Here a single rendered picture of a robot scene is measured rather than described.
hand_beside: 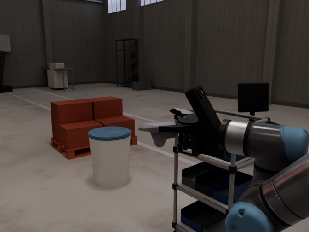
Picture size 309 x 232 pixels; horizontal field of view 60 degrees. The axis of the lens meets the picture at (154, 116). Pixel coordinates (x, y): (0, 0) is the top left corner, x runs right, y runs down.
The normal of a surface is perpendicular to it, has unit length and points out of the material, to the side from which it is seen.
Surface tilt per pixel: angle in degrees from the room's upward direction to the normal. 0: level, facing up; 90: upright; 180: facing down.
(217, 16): 90
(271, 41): 90
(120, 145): 94
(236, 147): 109
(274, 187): 61
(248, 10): 90
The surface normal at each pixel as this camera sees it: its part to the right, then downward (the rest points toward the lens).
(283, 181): -0.83, -0.41
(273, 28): -0.76, 0.14
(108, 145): 0.12, 0.27
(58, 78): 0.65, 0.16
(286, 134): -0.33, -0.63
